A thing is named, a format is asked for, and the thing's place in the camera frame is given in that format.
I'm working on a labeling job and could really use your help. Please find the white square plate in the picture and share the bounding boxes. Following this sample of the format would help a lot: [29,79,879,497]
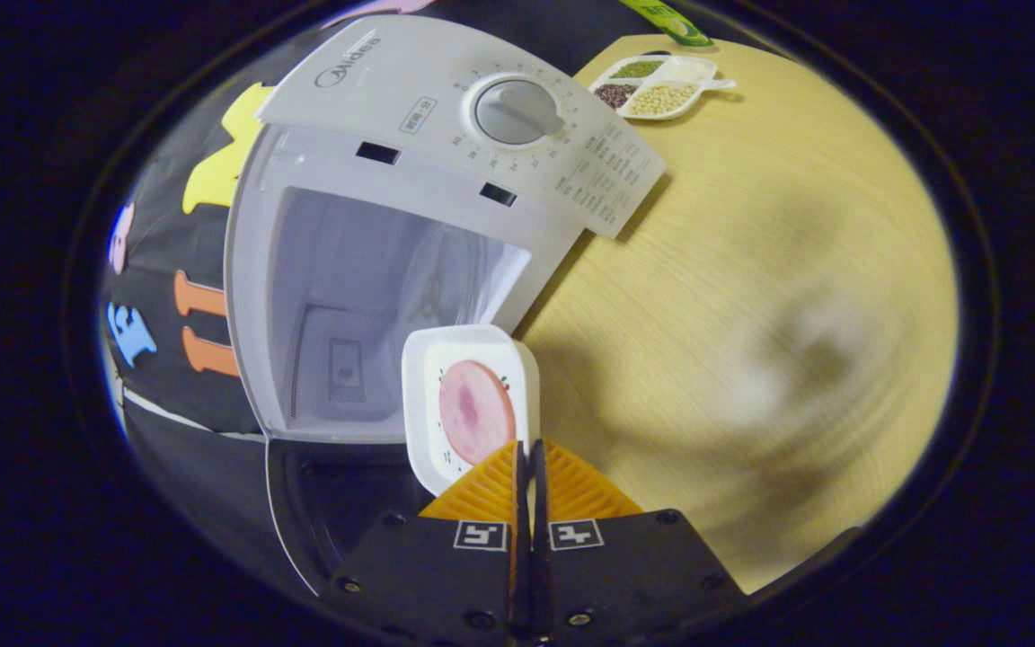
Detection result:
[402,325,541,497]

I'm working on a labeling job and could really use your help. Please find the pink ham slice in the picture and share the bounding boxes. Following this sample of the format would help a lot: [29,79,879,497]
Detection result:
[438,361,517,465]

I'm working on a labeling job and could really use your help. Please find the green drink bottle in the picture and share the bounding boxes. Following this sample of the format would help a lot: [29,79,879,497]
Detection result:
[621,0,712,46]

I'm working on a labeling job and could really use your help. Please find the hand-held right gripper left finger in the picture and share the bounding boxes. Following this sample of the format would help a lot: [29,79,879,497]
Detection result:
[324,440,532,643]

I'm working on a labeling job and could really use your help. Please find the white microwave oven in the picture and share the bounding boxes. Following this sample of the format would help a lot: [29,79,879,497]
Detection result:
[226,13,667,598]

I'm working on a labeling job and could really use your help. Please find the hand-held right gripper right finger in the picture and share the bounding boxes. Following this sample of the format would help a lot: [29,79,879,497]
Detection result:
[531,439,748,643]

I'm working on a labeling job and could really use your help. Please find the white divided dish of beans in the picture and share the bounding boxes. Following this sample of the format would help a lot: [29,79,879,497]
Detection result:
[589,54,739,122]

